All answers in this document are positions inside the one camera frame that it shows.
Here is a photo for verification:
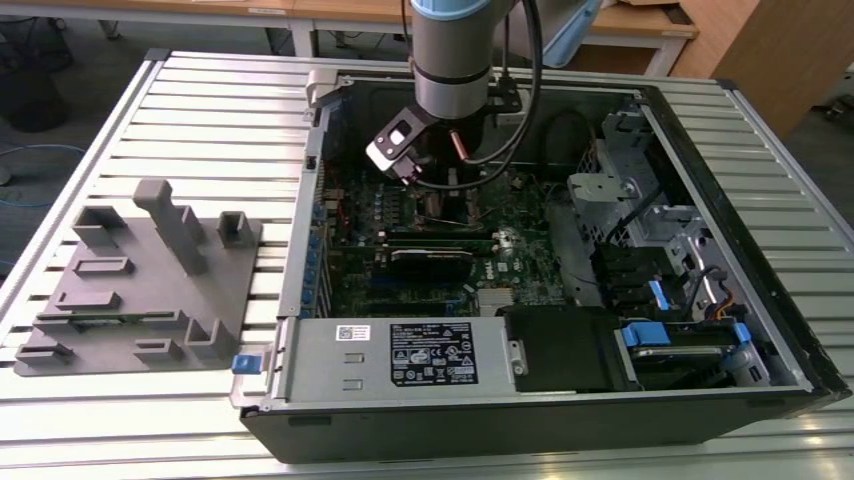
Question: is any black RAM slot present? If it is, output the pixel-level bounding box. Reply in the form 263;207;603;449
383;238;501;253
383;227;501;241

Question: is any black PC case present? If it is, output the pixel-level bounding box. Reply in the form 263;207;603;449
229;67;854;464

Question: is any thin wire locking lever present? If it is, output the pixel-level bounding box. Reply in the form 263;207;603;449
423;215;486;231

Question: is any grey plastic case handle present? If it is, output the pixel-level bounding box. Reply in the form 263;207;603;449
305;68;339;109

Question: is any blue floor cable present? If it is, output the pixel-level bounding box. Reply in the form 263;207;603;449
0;143;88;211

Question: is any wooden desk white frame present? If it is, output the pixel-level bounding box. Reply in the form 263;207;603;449
293;0;701;76
0;0;299;41

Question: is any green motherboard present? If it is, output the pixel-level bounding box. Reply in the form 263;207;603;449
319;167;582;319

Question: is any silver metal drive cage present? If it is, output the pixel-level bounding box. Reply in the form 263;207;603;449
566;110;753;321

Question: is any black drive cable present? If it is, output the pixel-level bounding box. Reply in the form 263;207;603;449
603;180;666;246

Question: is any black power supply label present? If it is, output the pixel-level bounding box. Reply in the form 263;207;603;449
390;322;477;386

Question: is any grey metal power supply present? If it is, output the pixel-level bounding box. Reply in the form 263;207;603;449
266;314;529;401

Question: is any black graphics card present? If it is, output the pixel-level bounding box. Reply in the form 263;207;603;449
389;247;477;286

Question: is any silver hard disk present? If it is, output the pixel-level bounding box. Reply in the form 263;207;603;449
630;344;726;361

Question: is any thick black case cable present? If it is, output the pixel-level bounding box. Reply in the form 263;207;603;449
541;107;599;169

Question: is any grey parts rack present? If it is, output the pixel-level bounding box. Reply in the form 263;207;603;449
11;178;266;377

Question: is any blue disk carrier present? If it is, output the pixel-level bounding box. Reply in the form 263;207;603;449
617;322;670;347

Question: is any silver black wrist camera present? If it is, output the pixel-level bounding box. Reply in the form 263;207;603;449
365;106;437;175

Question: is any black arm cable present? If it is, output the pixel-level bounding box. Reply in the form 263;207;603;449
417;0;546;192

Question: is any green RAM stick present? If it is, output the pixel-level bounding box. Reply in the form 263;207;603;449
66;313;135;331

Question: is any wooden cabinet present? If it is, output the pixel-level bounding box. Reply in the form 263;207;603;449
670;0;854;146

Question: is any orange yellow wire bundle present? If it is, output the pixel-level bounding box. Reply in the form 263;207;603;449
706;294;744;321

